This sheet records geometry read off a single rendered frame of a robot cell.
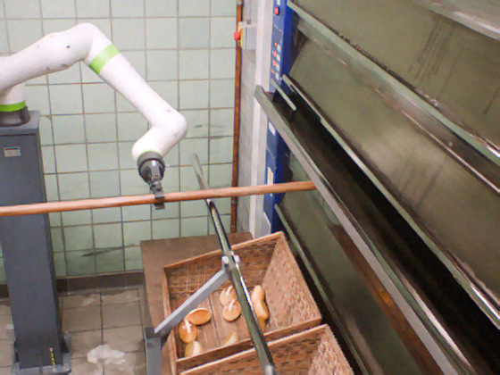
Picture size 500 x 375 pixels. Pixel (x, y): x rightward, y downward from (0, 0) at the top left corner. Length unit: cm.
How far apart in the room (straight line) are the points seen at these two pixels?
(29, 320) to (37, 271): 25
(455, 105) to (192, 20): 205
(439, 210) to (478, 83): 29
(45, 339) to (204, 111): 131
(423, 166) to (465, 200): 18
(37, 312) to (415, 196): 201
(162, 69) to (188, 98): 20
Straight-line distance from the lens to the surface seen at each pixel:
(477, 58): 134
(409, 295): 129
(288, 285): 244
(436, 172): 148
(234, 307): 254
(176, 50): 324
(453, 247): 138
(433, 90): 142
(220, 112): 337
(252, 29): 291
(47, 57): 227
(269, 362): 150
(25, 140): 271
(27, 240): 291
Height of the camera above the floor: 216
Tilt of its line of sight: 26 degrees down
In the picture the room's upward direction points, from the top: 2 degrees clockwise
